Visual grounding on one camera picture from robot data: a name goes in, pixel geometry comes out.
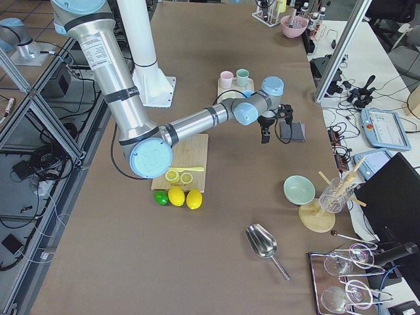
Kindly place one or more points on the pale yellow cup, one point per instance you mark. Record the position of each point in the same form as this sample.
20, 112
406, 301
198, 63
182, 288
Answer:
230, 94

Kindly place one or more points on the green lime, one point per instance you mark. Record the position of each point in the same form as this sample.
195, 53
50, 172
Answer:
161, 197

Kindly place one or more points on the white dish rack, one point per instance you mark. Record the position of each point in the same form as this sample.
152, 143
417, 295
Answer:
268, 11

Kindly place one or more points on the teach pendant tablet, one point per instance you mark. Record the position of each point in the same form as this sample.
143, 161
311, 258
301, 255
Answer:
383, 129

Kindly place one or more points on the clear glass cup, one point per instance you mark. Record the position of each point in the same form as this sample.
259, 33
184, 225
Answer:
334, 197

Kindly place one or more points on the whole yellow lemon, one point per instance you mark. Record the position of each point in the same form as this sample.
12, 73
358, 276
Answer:
176, 196
194, 199

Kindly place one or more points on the pink mixing bowl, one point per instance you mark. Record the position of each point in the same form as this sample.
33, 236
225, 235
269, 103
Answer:
299, 26

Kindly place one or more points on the mint green cup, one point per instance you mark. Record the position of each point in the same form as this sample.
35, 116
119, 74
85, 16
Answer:
242, 76

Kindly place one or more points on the black monitor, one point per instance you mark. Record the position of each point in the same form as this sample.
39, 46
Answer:
392, 201

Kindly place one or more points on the wooden cutting board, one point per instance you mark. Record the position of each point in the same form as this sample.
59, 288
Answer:
191, 152

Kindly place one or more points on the wine glass rack tray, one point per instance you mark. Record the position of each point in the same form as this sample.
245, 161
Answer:
340, 280

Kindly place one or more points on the lemon slice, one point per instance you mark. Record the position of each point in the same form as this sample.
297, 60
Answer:
186, 178
172, 176

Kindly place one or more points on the metal scoop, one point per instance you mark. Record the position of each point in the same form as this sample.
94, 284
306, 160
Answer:
264, 245

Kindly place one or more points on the yellow plastic knife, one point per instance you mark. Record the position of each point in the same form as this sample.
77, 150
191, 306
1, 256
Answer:
182, 169

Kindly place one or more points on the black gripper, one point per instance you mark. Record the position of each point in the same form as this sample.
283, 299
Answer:
264, 123

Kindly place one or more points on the pink cup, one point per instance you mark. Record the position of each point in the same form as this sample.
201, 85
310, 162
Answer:
225, 79

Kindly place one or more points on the cream rabbit tray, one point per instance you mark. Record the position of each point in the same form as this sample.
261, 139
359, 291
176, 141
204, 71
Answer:
234, 87

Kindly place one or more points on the mint green bowl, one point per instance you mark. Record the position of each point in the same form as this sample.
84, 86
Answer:
299, 190

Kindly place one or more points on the light blue cup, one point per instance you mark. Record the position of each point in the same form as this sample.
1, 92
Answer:
247, 93

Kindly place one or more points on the wooden cup stand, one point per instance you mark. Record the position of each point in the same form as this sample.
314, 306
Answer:
318, 220

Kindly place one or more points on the grey folded cloth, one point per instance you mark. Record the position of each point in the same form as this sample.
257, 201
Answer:
294, 132

